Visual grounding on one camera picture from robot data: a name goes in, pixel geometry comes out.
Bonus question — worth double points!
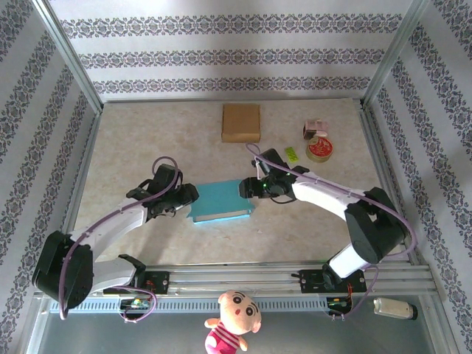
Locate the white and teal cardboard box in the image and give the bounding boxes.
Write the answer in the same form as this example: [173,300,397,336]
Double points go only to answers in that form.
[186,179,257,226]

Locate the brown cardboard box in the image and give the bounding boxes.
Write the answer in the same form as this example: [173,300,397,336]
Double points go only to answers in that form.
[221,103,262,143]

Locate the small pink box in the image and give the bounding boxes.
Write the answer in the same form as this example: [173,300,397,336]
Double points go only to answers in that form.
[302,118,330,140]

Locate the round red tin can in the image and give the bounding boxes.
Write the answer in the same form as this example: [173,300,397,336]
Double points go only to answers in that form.
[305,137,334,162]

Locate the plush doll with striped shirt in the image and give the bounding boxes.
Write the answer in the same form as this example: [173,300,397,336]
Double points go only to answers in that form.
[204,289,262,353]

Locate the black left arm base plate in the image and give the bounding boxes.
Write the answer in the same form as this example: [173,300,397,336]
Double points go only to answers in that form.
[103,271,170,296]

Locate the aluminium back rail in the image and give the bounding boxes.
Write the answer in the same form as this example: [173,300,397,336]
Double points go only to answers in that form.
[101,96,364,105]

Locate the aluminium front rail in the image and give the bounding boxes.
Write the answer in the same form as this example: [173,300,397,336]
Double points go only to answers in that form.
[35,262,442,296]

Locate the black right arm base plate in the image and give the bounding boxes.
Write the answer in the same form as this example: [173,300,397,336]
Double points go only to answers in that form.
[299,268,367,294]

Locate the aluminium side rail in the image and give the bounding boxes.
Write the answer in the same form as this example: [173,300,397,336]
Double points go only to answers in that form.
[359,106,421,266]
[51,110,103,270]

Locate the grey slotted cable duct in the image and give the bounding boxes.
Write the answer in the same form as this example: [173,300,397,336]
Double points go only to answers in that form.
[49,297,333,314]

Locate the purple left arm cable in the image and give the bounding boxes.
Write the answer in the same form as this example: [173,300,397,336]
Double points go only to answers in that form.
[58,156,184,325]

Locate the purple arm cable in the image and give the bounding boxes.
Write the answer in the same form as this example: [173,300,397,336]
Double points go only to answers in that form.
[245,142,417,321]
[58,156,184,325]

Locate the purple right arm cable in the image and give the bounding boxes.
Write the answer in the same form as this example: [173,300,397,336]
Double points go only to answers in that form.
[245,142,417,321]

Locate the white camera with black lens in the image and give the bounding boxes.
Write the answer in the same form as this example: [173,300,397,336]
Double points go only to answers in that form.
[372,296,417,321]

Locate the aluminium frame post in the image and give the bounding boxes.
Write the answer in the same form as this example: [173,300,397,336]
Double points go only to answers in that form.
[31,0,104,115]
[361,0,432,110]

